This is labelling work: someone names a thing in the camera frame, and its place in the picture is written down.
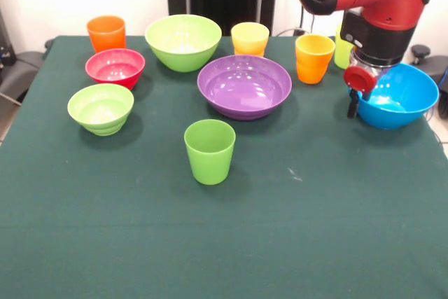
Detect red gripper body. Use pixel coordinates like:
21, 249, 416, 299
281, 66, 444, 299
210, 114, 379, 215
342, 65, 379, 95

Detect blue bowl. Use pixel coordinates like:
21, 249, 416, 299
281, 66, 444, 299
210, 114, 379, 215
349, 63, 440, 130

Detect green cup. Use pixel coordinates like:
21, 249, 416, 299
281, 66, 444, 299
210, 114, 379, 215
183, 118, 237, 186

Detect lime yellow cup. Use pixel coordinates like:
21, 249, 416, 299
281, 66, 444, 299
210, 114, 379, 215
334, 24, 354, 70

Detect orange cup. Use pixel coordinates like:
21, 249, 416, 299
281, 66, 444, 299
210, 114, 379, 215
295, 34, 336, 85

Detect black caster base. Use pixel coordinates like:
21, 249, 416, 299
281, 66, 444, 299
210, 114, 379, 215
409, 44, 448, 85

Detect purple bowl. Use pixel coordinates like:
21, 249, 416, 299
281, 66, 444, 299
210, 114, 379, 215
196, 55, 293, 121

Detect dark green table cloth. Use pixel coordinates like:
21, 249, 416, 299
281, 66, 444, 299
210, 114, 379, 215
0, 35, 448, 299

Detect large green bowl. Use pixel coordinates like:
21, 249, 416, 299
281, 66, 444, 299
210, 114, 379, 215
144, 14, 223, 73

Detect pink bowl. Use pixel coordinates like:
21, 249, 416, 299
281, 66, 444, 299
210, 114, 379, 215
85, 48, 146, 90

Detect small green bowl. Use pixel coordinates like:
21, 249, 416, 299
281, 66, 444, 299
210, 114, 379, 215
66, 83, 135, 137

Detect red-orange cup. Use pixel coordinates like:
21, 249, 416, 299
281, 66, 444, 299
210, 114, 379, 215
86, 15, 127, 54

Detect grey caster base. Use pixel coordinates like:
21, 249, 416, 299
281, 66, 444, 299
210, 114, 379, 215
0, 50, 46, 104

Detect blue cable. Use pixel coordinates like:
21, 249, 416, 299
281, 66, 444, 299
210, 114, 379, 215
423, 78, 448, 122

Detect black wall cable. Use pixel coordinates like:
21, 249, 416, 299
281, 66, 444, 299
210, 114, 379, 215
276, 6, 316, 37

